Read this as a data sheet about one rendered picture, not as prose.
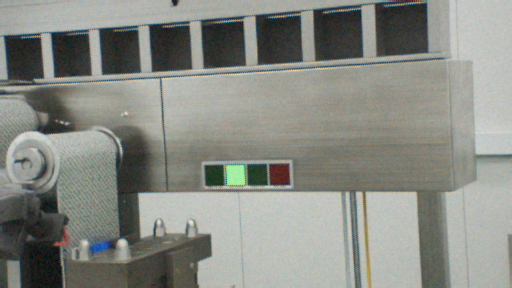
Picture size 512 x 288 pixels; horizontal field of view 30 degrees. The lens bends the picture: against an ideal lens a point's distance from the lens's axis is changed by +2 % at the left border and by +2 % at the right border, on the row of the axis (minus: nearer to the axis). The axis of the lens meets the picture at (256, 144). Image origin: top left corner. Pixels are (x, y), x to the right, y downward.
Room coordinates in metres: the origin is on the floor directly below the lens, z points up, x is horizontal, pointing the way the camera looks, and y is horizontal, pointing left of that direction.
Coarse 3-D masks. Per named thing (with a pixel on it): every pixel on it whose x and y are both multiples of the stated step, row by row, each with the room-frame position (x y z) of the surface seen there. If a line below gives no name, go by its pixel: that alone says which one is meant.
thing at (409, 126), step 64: (384, 64) 2.16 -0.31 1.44; (448, 64) 2.10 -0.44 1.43; (64, 128) 2.54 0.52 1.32; (128, 128) 2.45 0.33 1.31; (192, 128) 2.37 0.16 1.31; (256, 128) 2.30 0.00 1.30; (320, 128) 2.23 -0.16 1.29; (384, 128) 2.16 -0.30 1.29; (448, 128) 2.10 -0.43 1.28; (128, 192) 2.46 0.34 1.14
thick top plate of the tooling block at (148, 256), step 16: (144, 240) 2.34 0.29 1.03; (160, 240) 2.33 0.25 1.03; (176, 240) 2.31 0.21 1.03; (192, 240) 2.30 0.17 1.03; (208, 240) 2.38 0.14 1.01; (96, 256) 2.14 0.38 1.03; (112, 256) 2.13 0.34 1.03; (144, 256) 2.10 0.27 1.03; (160, 256) 2.16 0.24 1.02; (208, 256) 2.38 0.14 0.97; (80, 272) 2.08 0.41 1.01; (96, 272) 2.07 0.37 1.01; (112, 272) 2.05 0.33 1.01; (128, 272) 2.04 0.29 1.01; (144, 272) 2.10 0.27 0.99; (160, 272) 2.16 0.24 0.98
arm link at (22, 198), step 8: (0, 192) 1.86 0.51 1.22; (8, 192) 1.88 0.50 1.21; (16, 192) 1.91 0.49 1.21; (24, 192) 1.93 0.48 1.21; (32, 192) 1.96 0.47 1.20; (0, 200) 1.78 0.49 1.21; (8, 200) 1.83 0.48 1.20; (16, 200) 1.88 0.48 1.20; (24, 200) 1.91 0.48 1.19; (0, 208) 1.78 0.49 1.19; (8, 208) 1.83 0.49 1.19; (16, 208) 1.88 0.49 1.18; (24, 208) 1.93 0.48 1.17; (0, 216) 1.79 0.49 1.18; (8, 216) 1.85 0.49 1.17; (16, 216) 1.89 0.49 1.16; (24, 216) 1.93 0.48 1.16
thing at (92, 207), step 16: (112, 176) 2.35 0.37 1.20; (64, 192) 2.17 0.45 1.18; (80, 192) 2.23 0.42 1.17; (96, 192) 2.29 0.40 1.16; (112, 192) 2.35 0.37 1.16; (64, 208) 2.17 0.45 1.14; (80, 208) 2.22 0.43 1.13; (96, 208) 2.28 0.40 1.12; (112, 208) 2.34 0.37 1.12; (80, 224) 2.22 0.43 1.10; (96, 224) 2.28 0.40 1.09; (112, 224) 2.34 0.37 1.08; (64, 240) 2.16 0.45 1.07; (80, 240) 2.22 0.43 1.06; (96, 240) 2.27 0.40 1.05; (64, 256) 2.16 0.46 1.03
